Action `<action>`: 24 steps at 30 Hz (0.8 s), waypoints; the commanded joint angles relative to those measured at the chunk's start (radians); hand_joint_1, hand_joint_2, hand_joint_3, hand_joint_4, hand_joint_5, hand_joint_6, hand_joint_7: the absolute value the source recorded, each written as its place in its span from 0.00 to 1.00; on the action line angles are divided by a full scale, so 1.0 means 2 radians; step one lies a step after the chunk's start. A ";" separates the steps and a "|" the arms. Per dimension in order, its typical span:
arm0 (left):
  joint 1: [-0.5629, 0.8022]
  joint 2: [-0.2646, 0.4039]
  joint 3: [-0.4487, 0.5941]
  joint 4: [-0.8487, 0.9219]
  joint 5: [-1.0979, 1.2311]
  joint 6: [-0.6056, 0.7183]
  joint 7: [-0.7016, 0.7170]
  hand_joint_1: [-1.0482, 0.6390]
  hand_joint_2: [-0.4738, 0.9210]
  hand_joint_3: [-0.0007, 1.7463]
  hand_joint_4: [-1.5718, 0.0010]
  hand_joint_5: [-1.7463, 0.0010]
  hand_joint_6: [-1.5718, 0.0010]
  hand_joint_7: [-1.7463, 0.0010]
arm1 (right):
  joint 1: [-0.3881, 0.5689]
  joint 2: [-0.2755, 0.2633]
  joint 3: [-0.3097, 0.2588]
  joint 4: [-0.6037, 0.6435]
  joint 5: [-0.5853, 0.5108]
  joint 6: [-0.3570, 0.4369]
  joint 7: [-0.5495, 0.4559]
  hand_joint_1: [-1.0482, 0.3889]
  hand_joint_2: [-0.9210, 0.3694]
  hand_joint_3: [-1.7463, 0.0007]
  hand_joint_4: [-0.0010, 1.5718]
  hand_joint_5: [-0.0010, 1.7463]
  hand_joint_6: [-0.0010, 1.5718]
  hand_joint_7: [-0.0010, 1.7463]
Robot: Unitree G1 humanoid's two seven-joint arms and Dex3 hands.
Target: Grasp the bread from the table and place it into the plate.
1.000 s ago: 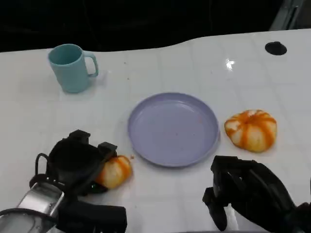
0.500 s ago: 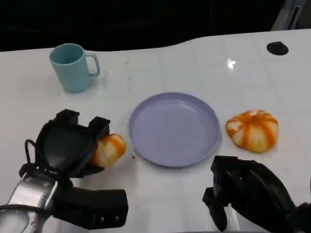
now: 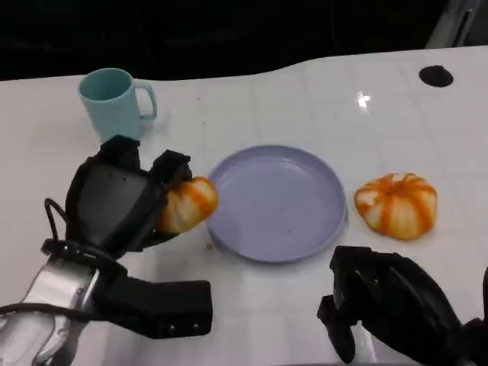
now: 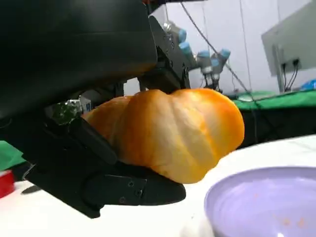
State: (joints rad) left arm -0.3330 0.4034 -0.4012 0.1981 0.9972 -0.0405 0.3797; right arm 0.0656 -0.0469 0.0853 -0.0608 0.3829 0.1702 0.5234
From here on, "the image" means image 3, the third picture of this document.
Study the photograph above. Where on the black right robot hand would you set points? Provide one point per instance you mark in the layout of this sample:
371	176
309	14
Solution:
404	297

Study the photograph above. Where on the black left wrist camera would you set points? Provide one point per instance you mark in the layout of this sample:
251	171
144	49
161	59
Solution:
164	305

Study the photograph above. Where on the small orange bread crumb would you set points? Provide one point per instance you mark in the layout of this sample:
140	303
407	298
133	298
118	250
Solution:
208	246

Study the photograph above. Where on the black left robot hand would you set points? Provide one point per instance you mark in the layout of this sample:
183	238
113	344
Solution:
110	206

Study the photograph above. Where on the grey metal frame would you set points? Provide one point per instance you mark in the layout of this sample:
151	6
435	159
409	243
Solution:
453	23

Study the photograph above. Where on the orange and white bread roll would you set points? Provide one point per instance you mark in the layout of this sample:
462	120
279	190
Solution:
396	207
188	206

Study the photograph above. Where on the lilac plate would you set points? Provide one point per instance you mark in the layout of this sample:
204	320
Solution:
282	206

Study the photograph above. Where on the pale green mug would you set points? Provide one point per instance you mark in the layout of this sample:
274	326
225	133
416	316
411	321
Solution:
108	103

